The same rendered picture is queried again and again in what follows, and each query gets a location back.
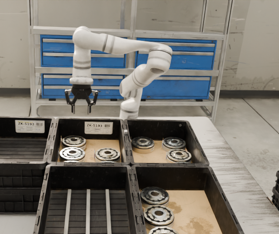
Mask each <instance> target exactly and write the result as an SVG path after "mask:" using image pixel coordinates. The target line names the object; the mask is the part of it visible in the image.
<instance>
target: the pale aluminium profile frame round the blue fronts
mask: <svg viewBox="0 0 279 234"><path fill-rule="evenodd" d="M207 6H208V0H203V7H202V14H201V21H200V28H199V32H204V29H205V22H206V13H207ZM233 6H234V0H228V5H227V12H226V20H225V26H224V32H223V34H224V40H223V41H222V44H221V50H219V49H216V53H220V57H219V65H218V70H186V69H169V70H168V71H167V72H166V73H165V74H163V75H180V76H216V83H215V87H210V91H214V95H212V94H211V93H209V99H208V100H202V99H191V100H146V99H141V101H140V105H190V106H200V108H201V109H202V110H203V111H204V113H205V114H206V115H207V116H206V117H208V118H209V119H210V120H211V122H212V123H213V124H215V118H216V112H217V106H218V100H219V92H220V86H221V80H222V74H223V69H224V63H225V57H226V49H227V43H228V37H229V32H230V25H231V20H232V13H233ZM125 8H126V0H121V11H120V29H124V25H125ZM136 14H137V0H132V8H131V23H130V32H131V34H130V38H129V39H131V40H135V27H136ZM27 15H28V40H29V64H30V89H31V114H32V117H41V116H40V115H39V114H38V108H39V106H41V105H69V104H67V102H66V99H55V98H49V99H40V96H41V85H40V83H41V75H40V73H67V74H72V73H73V67H40V53H39V48H40V45H39V35H38V34H35V35H34V33H33V26H39V20H38V0H27ZM33 16H34V18H33ZM30 28H31V33H32V34H30ZM132 34H133V37H132ZM226 35H227V38H226ZM133 55H134V52H130V53H128V68H91V74H122V75H127V76H125V78H126V77H128V76H129V75H130V74H131V73H132V72H133V71H134V70H135V68H133ZM128 99H130V97H124V100H123V99H110V100H97V101H96V105H120V107H121V103H122V102H124V101H126V100H128ZM75 105H88V103H87V101H86V100H77V101H76V102H75ZM206 106H212V109H211V112H210V111H209V109H208V108H207V107H206ZM173 117H181V116H173Z"/></svg>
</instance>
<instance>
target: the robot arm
mask: <svg viewBox="0 0 279 234"><path fill-rule="evenodd" d="M73 42H74V55H73V77H72V78H70V84H73V86H72V89H71V90H68V89H65V96H66V102H67V104H69V105H71V107H72V113H73V114H75V102H76V101H77V99H86V101H87V103H88V115H89V113H91V106H92V105H96V101H97V96H98V90H95V91H94V90H92V89H91V85H92V84H93V79H92V78H91V50H98V51H102V52H106V53H109V54H114V55H122V54H126V53H130V52H134V51H147V52H149V55H148V60H147V64H141V65H139V66H138V67H137V68H136V69H135V70H134V71H133V72H132V73H131V74H130V75H129V76H128V77H126V78H125V79H123V80H122V81H121V83H120V94H121V96H123V97H125V98H130V99H128V100H126V101H124V102H122V103H121V107H120V119H123V120H125V119H138V112H139V107H140V101H141V96H142V91H143V88H144V87H146V86H148V85H149V84H150V83H151V82H152V81H153V80H155V79H156V78H157V77H159V76H161V75H163V74H165V73H166V72H167V71H168V70H169V67H170V63H171V58H172V52H173V51H172V49H171V48H170V47H169V46H167V45H164V44H160V43H154V42H147V41H139V40H131V39H123V38H119V37H115V36H112V35H109V34H104V33H101V34H96V33H92V32H91V31H90V29H89V28H87V27H85V26H80V27H78V28H77V29H76V30H75V32H74V34H73ZM71 92H72V94H73V95H74V97H73V100H72V101H70V98H69V95H70V93H71ZM91 93H93V96H94V98H93V101H92V102H91V101H90V98H89V95H90V94H91Z"/></svg>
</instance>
